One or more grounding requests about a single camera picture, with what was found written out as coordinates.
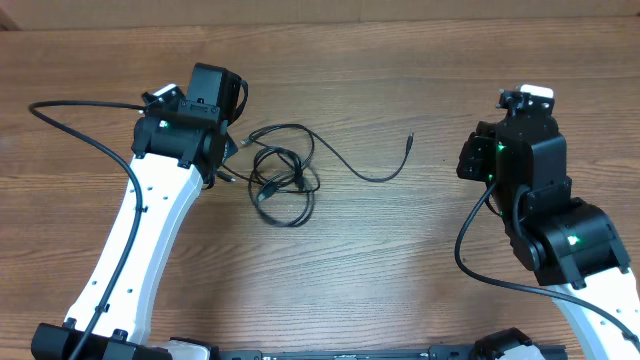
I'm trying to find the black braided cable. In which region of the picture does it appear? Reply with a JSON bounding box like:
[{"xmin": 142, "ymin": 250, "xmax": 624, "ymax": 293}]
[{"xmin": 239, "ymin": 123, "xmax": 415, "ymax": 184}]

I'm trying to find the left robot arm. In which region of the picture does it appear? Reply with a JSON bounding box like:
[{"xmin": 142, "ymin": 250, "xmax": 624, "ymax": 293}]
[{"xmin": 29, "ymin": 63, "xmax": 248, "ymax": 360}]

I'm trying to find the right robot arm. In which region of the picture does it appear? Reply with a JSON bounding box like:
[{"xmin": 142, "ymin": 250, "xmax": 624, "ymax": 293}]
[{"xmin": 454, "ymin": 84, "xmax": 639, "ymax": 359}]

